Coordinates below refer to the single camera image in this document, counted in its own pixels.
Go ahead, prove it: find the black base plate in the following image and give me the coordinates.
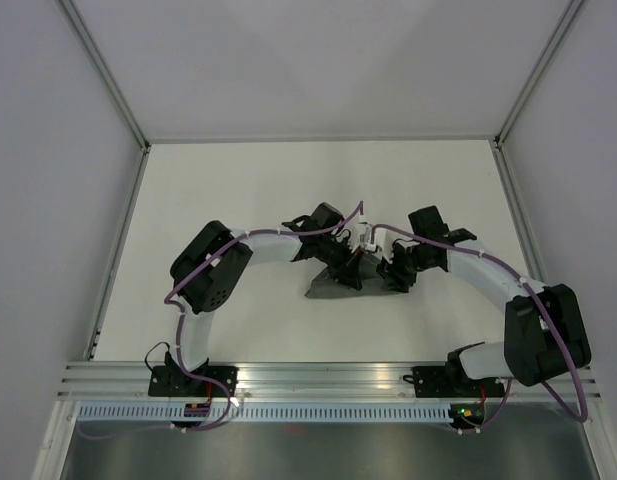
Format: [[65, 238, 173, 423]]
[[402, 365, 506, 400], [148, 364, 238, 398]]

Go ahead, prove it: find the aluminium cage frame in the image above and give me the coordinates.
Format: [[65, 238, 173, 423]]
[[76, 1, 570, 361]]

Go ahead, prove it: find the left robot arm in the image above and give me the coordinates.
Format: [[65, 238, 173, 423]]
[[151, 202, 364, 396]]

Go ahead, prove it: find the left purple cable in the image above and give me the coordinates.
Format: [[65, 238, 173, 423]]
[[163, 200, 366, 381]]

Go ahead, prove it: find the aluminium front rail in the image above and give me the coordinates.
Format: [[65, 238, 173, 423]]
[[57, 360, 602, 401]]

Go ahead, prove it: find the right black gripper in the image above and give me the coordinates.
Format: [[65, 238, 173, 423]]
[[377, 239, 436, 293]]

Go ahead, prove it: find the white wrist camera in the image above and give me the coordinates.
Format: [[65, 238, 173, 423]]
[[372, 228, 399, 261], [351, 222, 377, 253]]

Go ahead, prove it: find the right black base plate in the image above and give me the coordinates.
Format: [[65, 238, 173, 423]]
[[402, 365, 506, 400]]

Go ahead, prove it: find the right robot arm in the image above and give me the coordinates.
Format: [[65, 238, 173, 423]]
[[370, 206, 592, 395]]

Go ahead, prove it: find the grey cloth napkin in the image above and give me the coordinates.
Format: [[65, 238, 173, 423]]
[[304, 254, 400, 300]]

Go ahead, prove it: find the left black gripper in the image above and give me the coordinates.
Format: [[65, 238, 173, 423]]
[[314, 236, 364, 292]]

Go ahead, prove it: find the white slotted cable duct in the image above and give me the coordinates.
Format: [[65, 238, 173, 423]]
[[78, 402, 451, 423]]

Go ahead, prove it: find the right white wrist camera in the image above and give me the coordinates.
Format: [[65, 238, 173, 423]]
[[372, 228, 399, 261]]

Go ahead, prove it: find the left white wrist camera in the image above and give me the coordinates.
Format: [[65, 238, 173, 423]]
[[351, 222, 377, 253]]

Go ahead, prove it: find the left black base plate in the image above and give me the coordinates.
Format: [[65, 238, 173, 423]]
[[148, 364, 238, 398]]

